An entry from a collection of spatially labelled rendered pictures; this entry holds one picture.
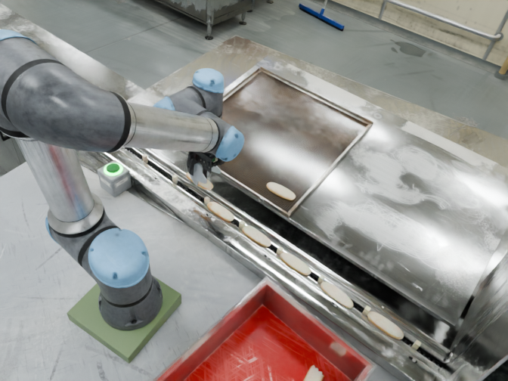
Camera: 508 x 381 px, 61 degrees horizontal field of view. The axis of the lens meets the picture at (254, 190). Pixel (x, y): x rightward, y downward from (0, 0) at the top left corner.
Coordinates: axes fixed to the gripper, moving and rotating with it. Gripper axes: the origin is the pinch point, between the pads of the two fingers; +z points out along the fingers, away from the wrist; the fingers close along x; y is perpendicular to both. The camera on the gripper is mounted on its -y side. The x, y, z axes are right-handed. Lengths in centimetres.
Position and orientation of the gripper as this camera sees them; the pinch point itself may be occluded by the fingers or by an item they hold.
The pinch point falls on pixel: (199, 177)
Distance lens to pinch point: 130.1
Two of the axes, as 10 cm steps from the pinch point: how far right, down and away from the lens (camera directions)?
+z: -1.1, 7.0, 7.1
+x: 6.3, -5.0, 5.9
